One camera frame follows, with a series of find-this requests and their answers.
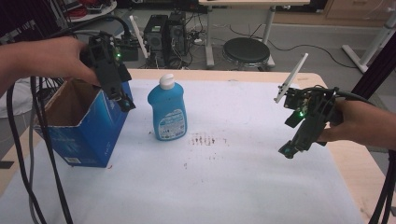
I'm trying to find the black hanging cable bundle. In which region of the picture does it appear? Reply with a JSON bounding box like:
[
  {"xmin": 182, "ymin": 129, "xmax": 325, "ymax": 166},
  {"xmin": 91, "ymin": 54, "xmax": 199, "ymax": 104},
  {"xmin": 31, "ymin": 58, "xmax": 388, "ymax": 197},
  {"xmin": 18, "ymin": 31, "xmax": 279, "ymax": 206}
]
[{"xmin": 368, "ymin": 148, "xmax": 396, "ymax": 224}]

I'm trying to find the black round stool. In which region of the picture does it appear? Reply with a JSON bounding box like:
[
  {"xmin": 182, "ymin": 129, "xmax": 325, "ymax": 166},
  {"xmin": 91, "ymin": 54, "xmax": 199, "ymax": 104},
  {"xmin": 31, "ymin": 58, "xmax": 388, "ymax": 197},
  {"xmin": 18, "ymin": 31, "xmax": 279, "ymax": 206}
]
[{"xmin": 221, "ymin": 36, "xmax": 272, "ymax": 68}]

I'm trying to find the black computer tower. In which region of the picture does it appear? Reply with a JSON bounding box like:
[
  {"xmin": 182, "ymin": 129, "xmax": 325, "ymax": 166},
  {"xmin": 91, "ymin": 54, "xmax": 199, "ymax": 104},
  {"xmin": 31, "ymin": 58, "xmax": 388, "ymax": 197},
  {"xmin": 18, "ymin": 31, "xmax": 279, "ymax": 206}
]
[
  {"xmin": 142, "ymin": 14, "xmax": 170, "ymax": 68},
  {"xmin": 167, "ymin": 11, "xmax": 190, "ymax": 67}
]

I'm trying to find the blue cardboard box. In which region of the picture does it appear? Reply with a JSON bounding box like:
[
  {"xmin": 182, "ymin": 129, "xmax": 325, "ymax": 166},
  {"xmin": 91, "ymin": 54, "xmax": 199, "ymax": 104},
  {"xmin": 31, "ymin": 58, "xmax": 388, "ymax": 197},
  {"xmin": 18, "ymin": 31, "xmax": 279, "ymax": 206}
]
[{"xmin": 33, "ymin": 77, "xmax": 134, "ymax": 169}]

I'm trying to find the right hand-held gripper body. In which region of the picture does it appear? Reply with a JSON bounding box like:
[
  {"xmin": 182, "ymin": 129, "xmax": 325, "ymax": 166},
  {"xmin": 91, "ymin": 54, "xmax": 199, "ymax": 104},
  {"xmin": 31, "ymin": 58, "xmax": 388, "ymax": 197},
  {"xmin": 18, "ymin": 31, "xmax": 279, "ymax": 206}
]
[{"xmin": 274, "ymin": 52, "xmax": 343, "ymax": 152}]

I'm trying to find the round white table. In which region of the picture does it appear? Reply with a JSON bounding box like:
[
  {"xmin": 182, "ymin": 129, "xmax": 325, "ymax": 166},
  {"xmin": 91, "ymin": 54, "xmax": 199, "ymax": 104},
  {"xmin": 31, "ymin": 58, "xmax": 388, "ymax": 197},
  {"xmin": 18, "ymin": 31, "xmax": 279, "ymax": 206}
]
[{"xmin": 65, "ymin": 0, "xmax": 119, "ymax": 23}]

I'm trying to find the person's right hand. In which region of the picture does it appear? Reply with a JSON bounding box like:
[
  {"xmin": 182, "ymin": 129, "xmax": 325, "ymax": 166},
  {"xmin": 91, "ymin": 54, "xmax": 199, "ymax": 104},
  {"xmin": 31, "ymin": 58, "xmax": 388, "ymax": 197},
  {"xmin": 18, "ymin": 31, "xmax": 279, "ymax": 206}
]
[{"xmin": 317, "ymin": 100, "xmax": 362, "ymax": 145}]

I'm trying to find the person's left hand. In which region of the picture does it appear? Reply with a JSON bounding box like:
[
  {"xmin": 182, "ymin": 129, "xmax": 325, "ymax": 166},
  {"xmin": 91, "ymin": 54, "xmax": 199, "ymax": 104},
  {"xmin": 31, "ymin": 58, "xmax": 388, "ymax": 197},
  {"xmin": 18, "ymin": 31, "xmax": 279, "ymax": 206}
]
[{"xmin": 31, "ymin": 35, "xmax": 101, "ymax": 87}]

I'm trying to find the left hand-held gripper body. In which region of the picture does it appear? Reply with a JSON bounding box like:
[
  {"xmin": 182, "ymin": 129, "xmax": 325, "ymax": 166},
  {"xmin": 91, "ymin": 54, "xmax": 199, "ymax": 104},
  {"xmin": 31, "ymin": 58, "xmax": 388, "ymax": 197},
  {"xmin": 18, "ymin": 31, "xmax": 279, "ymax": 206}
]
[{"xmin": 79, "ymin": 14, "xmax": 149, "ymax": 102}]

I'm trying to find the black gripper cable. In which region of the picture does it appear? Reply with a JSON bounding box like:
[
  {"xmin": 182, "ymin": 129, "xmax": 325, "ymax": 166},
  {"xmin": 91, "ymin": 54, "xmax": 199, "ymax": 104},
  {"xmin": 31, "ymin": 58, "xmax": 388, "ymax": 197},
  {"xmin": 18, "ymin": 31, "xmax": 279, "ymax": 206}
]
[
  {"xmin": 334, "ymin": 89, "xmax": 375, "ymax": 107},
  {"xmin": 46, "ymin": 14, "xmax": 133, "ymax": 41}
]

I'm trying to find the white stand leg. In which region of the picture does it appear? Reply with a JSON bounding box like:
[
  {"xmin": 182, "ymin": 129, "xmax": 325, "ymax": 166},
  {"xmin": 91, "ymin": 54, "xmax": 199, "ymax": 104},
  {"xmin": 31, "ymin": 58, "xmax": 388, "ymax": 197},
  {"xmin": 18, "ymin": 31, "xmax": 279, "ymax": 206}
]
[{"xmin": 341, "ymin": 13, "xmax": 396, "ymax": 75}]

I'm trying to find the grey hanging cable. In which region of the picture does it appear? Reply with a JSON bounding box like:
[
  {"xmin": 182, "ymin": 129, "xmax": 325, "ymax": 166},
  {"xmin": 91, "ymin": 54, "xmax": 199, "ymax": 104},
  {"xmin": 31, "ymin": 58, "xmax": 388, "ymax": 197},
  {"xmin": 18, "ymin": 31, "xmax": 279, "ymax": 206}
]
[{"xmin": 27, "ymin": 104, "xmax": 42, "ymax": 224}]

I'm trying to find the blue bottle with white cap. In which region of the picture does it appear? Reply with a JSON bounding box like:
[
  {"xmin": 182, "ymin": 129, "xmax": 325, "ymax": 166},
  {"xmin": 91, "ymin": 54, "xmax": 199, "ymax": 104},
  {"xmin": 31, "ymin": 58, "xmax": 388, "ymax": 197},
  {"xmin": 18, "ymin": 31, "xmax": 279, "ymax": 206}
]
[{"xmin": 147, "ymin": 73, "xmax": 189, "ymax": 142}]

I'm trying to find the white cloth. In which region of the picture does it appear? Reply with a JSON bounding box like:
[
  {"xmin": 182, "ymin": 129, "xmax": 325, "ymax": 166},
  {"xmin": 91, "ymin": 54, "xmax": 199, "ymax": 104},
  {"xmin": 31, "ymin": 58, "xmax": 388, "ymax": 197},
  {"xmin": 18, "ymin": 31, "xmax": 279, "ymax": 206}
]
[{"xmin": 0, "ymin": 77, "xmax": 35, "ymax": 119}]

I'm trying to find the white table mat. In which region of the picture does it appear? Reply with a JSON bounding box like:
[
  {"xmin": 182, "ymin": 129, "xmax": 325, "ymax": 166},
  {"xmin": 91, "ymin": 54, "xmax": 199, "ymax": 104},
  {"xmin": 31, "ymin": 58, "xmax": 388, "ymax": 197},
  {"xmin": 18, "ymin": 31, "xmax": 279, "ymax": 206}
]
[{"xmin": 0, "ymin": 78, "xmax": 366, "ymax": 224}]

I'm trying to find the black floor cable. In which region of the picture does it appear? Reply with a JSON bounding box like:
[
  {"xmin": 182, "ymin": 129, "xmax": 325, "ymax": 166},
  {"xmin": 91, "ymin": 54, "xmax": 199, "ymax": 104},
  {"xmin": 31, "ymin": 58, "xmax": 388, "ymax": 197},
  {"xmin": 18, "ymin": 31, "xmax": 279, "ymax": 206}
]
[{"xmin": 229, "ymin": 23, "xmax": 359, "ymax": 70}]

